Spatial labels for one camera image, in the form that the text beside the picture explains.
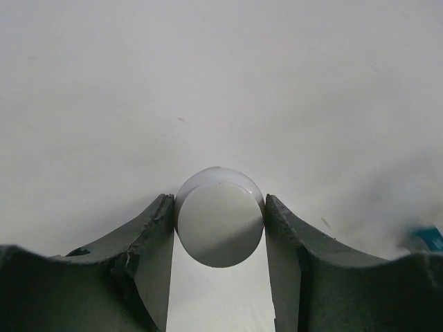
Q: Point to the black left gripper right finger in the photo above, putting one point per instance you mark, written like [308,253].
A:
[321,284]

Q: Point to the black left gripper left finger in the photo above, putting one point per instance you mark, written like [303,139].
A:
[119,282]

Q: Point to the weekly pill organizer strip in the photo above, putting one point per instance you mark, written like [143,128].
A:
[423,239]

